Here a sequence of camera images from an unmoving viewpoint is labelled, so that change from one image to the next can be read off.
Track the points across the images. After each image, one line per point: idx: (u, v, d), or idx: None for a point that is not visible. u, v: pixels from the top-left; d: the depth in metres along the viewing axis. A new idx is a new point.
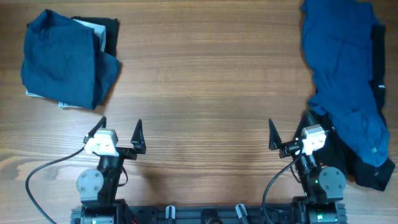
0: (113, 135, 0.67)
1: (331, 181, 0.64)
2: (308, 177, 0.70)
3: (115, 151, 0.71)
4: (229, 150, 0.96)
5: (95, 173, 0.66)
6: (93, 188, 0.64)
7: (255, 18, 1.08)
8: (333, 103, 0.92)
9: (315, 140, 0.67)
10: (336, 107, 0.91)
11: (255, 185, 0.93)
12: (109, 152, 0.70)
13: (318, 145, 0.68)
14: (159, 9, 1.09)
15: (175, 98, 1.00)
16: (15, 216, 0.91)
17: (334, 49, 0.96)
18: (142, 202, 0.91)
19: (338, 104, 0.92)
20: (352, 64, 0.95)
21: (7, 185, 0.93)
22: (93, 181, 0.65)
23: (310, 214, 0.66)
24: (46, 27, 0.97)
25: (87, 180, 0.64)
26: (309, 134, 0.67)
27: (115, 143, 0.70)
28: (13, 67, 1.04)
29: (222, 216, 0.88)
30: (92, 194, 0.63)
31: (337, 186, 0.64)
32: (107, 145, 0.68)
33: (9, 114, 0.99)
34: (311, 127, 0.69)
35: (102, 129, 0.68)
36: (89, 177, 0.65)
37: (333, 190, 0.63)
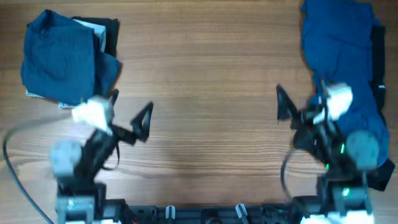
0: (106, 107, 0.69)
1: (362, 147, 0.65)
2: (329, 149, 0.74)
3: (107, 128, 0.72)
4: (229, 150, 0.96)
5: (71, 144, 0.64)
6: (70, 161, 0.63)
7: (255, 19, 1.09)
8: None
9: (339, 101, 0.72)
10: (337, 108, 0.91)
11: (255, 185, 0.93)
12: (99, 126, 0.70)
13: (342, 106, 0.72)
14: (159, 9, 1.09)
15: (175, 98, 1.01)
16: (14, 217, 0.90)
17: (334, 50, 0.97)
18: (142, 202, 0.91)
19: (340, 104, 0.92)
20: (352, 65, 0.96)
21: (6, 185, 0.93)
22: (69, 153, 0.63)
23: (335, 190, 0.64)
24: (46, 27, 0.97)
25: (61, 152, 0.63)
26: (334, 94, 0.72)
27: (107, 119, 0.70)
28: (13, 66, 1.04)
29: (222, 216, 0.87)
30: (68, 167, 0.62)
31: (370, 154, 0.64)
32: (97, 118, 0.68)
33: (8, 114, 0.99)
34: (335, 89, 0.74)
35: (96, 99, 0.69)
36: (66, 149, 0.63)
37: (365, 158, 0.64)
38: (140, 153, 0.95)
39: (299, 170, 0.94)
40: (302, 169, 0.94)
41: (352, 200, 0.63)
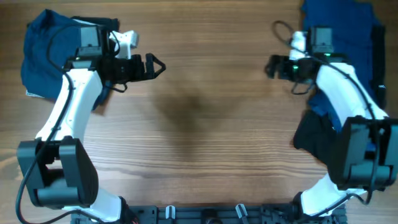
0: (135, 35, 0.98)
1: (322, 37, 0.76)
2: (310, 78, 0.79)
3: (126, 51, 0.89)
4: (229, 150, 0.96)
5: (87, 44, 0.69)
6: (87, 45, 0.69)
7: (255, 18, 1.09)
8: None
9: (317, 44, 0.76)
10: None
11: (255, 185, 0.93)
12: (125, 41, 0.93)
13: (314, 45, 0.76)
14: (159, 9, 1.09)
15: (175, 98, 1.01)
16: (14, 218, 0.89)
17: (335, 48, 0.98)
18: (142, 202, 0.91)
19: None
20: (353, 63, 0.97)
21: (6, 185, 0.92)
22: (87, 41, 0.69)
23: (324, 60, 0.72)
24: (46, 27, 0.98)
25: (84, 50, 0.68)
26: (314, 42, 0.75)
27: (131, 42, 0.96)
28: (13, 66, 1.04)
29: (223, 216, 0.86)
30: (91, 50, 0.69)
31: (322, 42, 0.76)
32: (126, 36, 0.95)
33: (9, 114, 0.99)
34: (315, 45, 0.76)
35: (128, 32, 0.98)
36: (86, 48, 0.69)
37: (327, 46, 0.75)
38: (141, 153, 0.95)
39: (300, 170, 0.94)
40: (303, 169, 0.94)
41: (326, 48, 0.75)
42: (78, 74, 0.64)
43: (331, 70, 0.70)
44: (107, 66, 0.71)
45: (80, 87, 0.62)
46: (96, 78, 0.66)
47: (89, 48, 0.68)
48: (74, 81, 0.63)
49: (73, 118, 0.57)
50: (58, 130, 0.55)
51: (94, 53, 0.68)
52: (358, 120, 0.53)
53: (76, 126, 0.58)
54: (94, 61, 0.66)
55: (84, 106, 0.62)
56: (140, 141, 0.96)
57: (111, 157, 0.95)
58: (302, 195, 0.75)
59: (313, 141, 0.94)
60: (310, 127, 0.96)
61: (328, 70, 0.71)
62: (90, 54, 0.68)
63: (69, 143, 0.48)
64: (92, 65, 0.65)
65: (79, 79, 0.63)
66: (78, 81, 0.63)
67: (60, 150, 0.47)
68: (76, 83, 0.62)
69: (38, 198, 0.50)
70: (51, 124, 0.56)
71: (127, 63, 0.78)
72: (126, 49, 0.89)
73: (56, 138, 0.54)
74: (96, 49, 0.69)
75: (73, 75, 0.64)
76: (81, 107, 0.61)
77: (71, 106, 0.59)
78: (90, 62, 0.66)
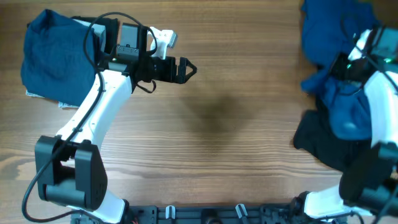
0: (174, 35, 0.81)
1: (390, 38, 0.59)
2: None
3: (163, 50, 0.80)
4: (229, 150, 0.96)
5: (125, 45, 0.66)
6: (125, 45, 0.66)
7: (254, 18, 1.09)
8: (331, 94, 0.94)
9: None
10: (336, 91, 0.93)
11: (255, 185, 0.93)
12: (161, 42, 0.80)
13: None
14: (160, 9, 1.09)
15: (175, 98, 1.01)
16: (14, 217, 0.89)
17: (333, 47, 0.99)
18: (142, 202, 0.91)
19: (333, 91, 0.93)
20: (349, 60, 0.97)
21: (7, 185, 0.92)
22: (127, 41, 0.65)
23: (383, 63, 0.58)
24: (46, 27, 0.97)
25: (122, 50, 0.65)
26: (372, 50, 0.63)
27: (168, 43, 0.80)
28: (13, 66, 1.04)
29: (223, 216, 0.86)
30: (129, 52, 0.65)
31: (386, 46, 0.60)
32: (165, 35, 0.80)
33: (9, 114, 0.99)
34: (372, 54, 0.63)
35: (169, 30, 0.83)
36: (122, 48, 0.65)
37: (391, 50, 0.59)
38: (141, 154, 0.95)
39: (300, 170, 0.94)
40: (303, 169, 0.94)
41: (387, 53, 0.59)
42: (111, 76, 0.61)
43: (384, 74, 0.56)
44: (141, 70, 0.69)
45: (111, 90, 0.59)
46: (128, 83, 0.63)
47: (126, 49, 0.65)
48: (106, 82, 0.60)
49: (96, 122, 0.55)
50: (79, 132, 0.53)
51: (129, 56, 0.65)
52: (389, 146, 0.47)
53: (97, 132, 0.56)
54: (129, 65, 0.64)
55: (109, 112, 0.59)
56: (140, 141, 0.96)
57: (112, 157, 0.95)
58: (307, 195, 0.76)
59: (314, 141, 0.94)
60: (311, 126, 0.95)
61: (379, 76, 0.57)
62: (127, 56, 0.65)
63: (86, 148, 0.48)
64: (127, 70, 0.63)
65: (112, 83, 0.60)
66: (109, 84, 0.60)
67: (78, 154, 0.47)
68: (107, 86, 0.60)
69: (46, 192, 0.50)
70: (73, 124, 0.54)
71: (160, 63, 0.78)
72: (162, 48, 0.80)
73: (76, 140, 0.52)
74: (134, 53, 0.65)
75: (106, 76, 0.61)
76: (107, 112, 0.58)
77: (97, 110, 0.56)
78: (125, 66, 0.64)
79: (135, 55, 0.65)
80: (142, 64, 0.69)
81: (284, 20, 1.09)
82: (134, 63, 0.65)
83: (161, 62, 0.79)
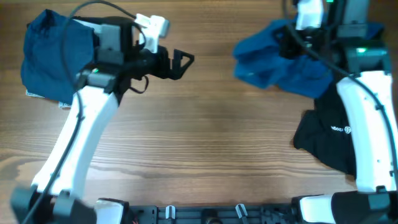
0: (165, 24, 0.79)
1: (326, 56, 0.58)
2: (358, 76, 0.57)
3: (155, 42, 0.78)
4: (229, 150, 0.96)
5: (107, 48, 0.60)
6: (107, 49, 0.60)
7: (255, 18, 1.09)
8: (260, 65, 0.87)
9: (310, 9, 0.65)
10: (275, 54, 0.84)
11: (255, 185, 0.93)
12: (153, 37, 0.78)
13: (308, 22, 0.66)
14: (160, 9, 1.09)
15: (175, 98, 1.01)
16: (14, 217, 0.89)
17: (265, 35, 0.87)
18: (142, 202, 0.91)
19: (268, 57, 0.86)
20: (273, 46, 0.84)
21: (7, 185, 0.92)
22: (108, 42, 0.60)
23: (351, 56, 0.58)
24: (46, 27, 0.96)
25: (102, 54, 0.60)
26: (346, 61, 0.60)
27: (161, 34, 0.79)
28: (13, 66, 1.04)
29: (222, 216, 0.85)
30: (111, 57, 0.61)
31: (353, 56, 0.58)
32: (155, 26, 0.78)
33: (9, 114, 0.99)
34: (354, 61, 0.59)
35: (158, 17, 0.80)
36: (104, 52, 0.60)
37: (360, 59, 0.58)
38: (141, 153, 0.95)
39: (300, 170, 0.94)
40: (303, 169, 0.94)
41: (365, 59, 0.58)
42: (90, 96, 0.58)
43: (357, 89, 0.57)
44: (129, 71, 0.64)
45: (91, 116, 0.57)
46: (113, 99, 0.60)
47: (109, 53, 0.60)
48: (85, 106, 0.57)
49: (76, 163, 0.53)
50: (56, 178, 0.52)
51: (114, 62, 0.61)
52: (379, 196, 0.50)
53: (79, 170, 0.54)
54: (115, 75, 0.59)
55: (90, 144, 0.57)
56: (140, 141, 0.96)
57: (111, 157, 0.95)
58: (303, 201, 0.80)
59: (314, 141, 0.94)
60: (310, 126, 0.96)
61: (351, 89, 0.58)
62: (111, 62, 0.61)
63: (65, 200, 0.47)
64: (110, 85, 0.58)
65: (91, 107, 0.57)
66: (89, 107, 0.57)
67: (56, 207, 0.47)
68: (86, 111, 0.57)
69: None
70: (51, 168, 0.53)
71: (152, 57, 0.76)
72: (153, 43, 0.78)
73: (55, 188, 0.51)
74: (117, 57, 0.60)
75: (85, 98, 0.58)
76: (89, 141, 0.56)
77: (75, 149, 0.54)
78: (110, 76, 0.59)
79: (119, 59, 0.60)
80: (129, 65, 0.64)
81: None
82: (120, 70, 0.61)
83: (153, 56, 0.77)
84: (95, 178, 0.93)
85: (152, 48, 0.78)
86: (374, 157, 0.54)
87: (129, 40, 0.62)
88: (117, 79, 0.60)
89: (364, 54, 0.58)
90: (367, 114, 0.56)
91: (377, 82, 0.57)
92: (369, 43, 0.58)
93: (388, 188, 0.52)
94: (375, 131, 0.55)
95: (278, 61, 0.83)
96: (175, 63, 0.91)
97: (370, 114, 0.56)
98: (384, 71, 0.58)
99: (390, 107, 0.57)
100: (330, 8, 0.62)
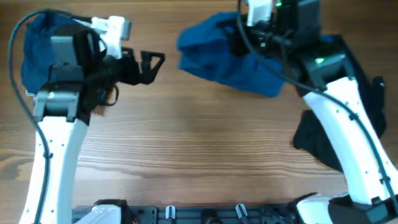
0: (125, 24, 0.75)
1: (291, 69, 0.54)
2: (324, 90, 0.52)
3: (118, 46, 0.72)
4: (229, 150, 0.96)
5: (63, 63, 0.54)
6: (63, 64, 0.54)
7: None
8: (203, 58, 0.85)
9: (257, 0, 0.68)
10: (224, 48, 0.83)
11: (255, 185, 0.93)
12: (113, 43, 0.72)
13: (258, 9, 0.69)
14: (160, 9, 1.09)
15: (175, 98, 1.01)
16: (15, 217, 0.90)
17: (203, 29, 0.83)
18: (142, 202, 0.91)
19: (214, 50, 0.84)
20: (219, 45, 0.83)
21: (6, 185, 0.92)
22: (64, 54, 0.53)
23: (308, 68, 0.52)
24: (46, 27, 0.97)
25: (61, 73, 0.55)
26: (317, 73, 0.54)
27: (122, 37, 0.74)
28: (13, 66, 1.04)
29: (222, 216, 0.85)
30: (71, 73, 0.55)
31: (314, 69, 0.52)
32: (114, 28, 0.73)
33: (9, 114, 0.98)
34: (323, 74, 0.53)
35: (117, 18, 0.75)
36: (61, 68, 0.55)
37: (321, 70, 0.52)
38: (141, 153, 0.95)
39: (300, 170, 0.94)
40: (303, 169, 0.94)
41: (325, 70, 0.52)
42: (51, 129, 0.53)
43: (328, 104, 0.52)
44: (94, 84, 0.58)
45: (59, 151, 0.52)
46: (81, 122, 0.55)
47: (66, 68, 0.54)
48: (50, 140, 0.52)
49: (55, 206, 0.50)
50: None
51: (73, 78, 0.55)
52: (375, 208, 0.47)
53: (63, 209, 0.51)
54: (77, 92, 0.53)
55: (67, 180, 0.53)
56: (140, 141, 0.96)
57: (111, 157, 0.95)
58: (299, 204, 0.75)
59: (314, 141, 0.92)
60: (311, 126, 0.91)
61: (320, 102, 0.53)
62: (72, 77, 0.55)
63: None
64: (76, 98, 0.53)
65: (58, 140, 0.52)
66: (55, 142, 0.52)
67: None
68: (52, 146, 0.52)
69: None
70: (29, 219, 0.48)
71: (118, 63, 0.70)
72: (115, 48, 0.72)
73: None
74: (73, 71, 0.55)
75: (46, 132, 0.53)
76: (64, 180, 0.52)
77: (50, 192, 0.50)
78: (73, 95, 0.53)
79: (79, 74, 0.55)
80: (92, 76, 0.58)
81: None
82: (82, 86, 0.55)
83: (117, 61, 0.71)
84: (95, 178, 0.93)
85: (116, 52, 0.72)
86: (361, 169, 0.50)
87: (84, 50, 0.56)
88: (80, 98, 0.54)
89: (324, 63, 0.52)
90: (343, 127, 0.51)
91: (344, 90, 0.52)
92: (326, 50, 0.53)
93: (382, 197, 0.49)
94: (356, 143, 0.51)
95: (224, 56, 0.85)
96: (144, 66, 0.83)
97: (346, 126, 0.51)
98: (347, 76, 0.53)
99: (363, 109, 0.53)
100: (278, 14, 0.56)
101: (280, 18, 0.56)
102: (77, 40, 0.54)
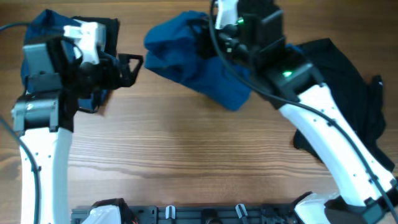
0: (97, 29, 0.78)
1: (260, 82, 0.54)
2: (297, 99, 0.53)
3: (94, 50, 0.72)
4: (229, 150, 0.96)
5: (39, 71, 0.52)
6: (38, 73, 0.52)
7: None
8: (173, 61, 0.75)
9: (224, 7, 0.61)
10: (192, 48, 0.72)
11: (255, 185, 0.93)
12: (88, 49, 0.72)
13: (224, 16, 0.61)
14: (160, 9, 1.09)
15: (175, 98, 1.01)
16: (15, 217, 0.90)
17: (175, 25, 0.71)
18: (142, 202, 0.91)
19: (185, 50, 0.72)
20: (188, 46, 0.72)
21: (7, 185, 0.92)
22: (38, 63, 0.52)
23: (278, 81, 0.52)
24: (46, 27, 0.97)
25: (38, 82, 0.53)
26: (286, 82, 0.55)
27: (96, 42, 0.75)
28: (13, 66, 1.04)
29: (222, 216, 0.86)
30: (46, 82, 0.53)
31: (284, 81, 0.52)
32: (88, 34, 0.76)
33: (9, 114, 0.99)
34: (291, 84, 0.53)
35: (89, 24, 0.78)
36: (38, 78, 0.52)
37: (289, 83, 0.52)
38: (141, 153, 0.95)
39: (300, 170, 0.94)
40: (303, 169, 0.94)
41: (294, 81, 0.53)
42: (36, 142, 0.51)
43: (305, 113, 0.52)
44: (73, 93, 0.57)
45: (47, 163, 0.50)
46: (65, 131, 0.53)
47: (41, 78, 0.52)
48: (37, 154, 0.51)
49: (53, 218, 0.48)
50: None
51: (49, 88, 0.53)
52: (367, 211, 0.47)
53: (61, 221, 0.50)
54: (56, 98, 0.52)
55: (61, 190, 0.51)
56: (140, 141, 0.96)
57: (112, 157, 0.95)
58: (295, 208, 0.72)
59: None
60: None
61: (296, 110, 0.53)
62: (46, 86, 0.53)
63: None
64: (55, 105, 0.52)
65: (45, 152, 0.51)
66: (41, 155, 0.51)
67: None
68: (39, 160, 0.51)
69: None
70: None
71: (97, 70, 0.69)
72: (91, 55, 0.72)
73: None
74: (49, 81, 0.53)
75: (32, 145, 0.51)
76: (57, 191, 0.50)
77: (45, 206, 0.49)
78: (51, 102, 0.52)
79: (56, 83, 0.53)
80: (71, 84, 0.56)
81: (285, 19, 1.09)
82: (61, 94, 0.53)
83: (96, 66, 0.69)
84: (95, 178, 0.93)
85: (92, 57, 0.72)
86: (349, 173, 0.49)
87: (62, 55, 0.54)
88: (60, 104, 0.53)
89: (292, 76, 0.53)
90: (324, 134, 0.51)
91: (319, 99, 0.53)
92: (291, 63, 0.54)
93: (374, 197, 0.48)
94: (338, 148, 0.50)
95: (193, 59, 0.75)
96: (124, 68, 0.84)
97: (326, 132, 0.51)
98: (318, 84, 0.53)
99: (339, 114, 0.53)
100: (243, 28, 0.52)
101: (241, 32, 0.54)
102: (51, 46, 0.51)
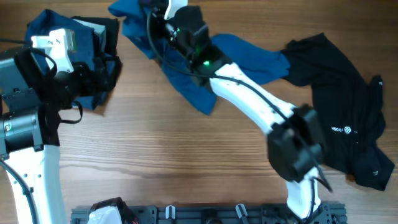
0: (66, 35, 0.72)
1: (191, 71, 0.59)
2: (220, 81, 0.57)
3: (66, 61, 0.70)
4: (229, 150, 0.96)
5: (13, 89, 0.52)
6: (12, 91, 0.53)
7: (255, 18, 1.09)
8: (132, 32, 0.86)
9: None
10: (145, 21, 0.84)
11: (255, 185, 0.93)
12: (61, 58, 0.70)
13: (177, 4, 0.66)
14: None
15: (175, 98, 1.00)
16: (14, 217, 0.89)
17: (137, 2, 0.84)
18: (142, 202, 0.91)
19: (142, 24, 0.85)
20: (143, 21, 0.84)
21: (7, 185, 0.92)
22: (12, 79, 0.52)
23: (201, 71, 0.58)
24: (46, 27, 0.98)
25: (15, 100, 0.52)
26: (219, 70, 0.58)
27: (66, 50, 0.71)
28: None
29: (222, 216, 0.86)
30: (22, 99, 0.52)
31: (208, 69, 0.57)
32: (59, 43, 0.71)
33: None
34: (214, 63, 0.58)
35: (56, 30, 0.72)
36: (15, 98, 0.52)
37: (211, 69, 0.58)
38: (140, 154, 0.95)
39: None
40: None
41: (214, 65, 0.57)
42: (23, 163, 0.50)
43: (219, 81, 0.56)
44: (52, 105, 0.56)
45: (38, 183, 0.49)
46: (51, 148, 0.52)
47: (17, 94, 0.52)
48: (25, 175, 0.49)
49: None
50: None
51: (27, 104, 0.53)
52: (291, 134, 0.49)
53: None
54: (35, 111, 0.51)
55: (56, 207, 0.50)
56: (140, 141, 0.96)
57: (112, 157, 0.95)
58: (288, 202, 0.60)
59: None
60: None
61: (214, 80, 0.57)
62: (26, 102, 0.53)
63: None
64: (35, 119, 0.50)
65: (33, 172, 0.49)
66: (30, 176, 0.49)
67: None
68: (28, 181, 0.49)
69: None
70: None
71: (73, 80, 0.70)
72: (66, 63, 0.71)
73: None
74: (24, 97, 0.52)
75: (18, 168, 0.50)
76: (53, 210, 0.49)
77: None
78: (30, 118, 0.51)
79: (33, 97, 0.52)
80: (47, 96, 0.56)
81: (285, 19, 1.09)
82: (40, 108, 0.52)
83: (71, 76, 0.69)
84: (95, 178, 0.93)
85: (67, 68, 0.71)
86: (257, 111, 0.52)
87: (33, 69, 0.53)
88: (40, 117, 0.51)
89: (212, 63, 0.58)
90: (237, 95, 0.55)
91: (232, 70, 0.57)
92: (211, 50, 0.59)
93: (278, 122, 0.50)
94: (249, 101, 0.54)
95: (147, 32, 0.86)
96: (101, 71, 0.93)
97: (238, 92, 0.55)
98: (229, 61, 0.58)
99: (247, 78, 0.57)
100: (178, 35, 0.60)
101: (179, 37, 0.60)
102: (20, 60, 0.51)
